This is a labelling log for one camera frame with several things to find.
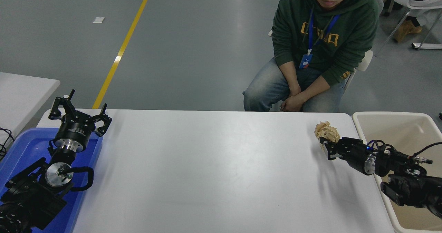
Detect person's left hand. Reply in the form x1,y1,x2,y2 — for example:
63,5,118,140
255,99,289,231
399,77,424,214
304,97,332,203
280,94,306,113

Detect tan paper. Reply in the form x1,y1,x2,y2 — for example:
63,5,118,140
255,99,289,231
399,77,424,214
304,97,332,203
314,121,340,150

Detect blue lanyard with badge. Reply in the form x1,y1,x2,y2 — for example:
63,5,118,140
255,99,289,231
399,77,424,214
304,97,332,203
299,7,340,69

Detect large pale plastic bin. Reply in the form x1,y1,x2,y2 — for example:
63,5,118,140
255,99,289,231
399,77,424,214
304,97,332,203
352,111,442,233

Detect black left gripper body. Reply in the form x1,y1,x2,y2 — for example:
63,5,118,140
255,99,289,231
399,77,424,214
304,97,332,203
54,117,95,147

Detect seated person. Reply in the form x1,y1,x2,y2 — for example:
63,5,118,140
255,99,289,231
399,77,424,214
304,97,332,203
242,0,380,113

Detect tan boot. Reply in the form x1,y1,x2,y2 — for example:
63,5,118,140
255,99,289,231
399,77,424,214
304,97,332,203
394,19,422,43

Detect white side table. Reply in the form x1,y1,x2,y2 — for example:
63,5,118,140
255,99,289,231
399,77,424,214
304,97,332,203
0,71,61,142

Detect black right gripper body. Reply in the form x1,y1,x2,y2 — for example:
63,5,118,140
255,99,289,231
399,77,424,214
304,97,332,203
342,143,375,175

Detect blue plastic tray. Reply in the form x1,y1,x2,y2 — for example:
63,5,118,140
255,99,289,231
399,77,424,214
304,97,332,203
0,128,104,233

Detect black cable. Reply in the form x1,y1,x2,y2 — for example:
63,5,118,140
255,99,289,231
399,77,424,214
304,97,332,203
0,127,15,162

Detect white and grey chair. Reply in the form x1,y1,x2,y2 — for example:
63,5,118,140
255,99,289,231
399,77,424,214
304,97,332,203
269,0,384,95

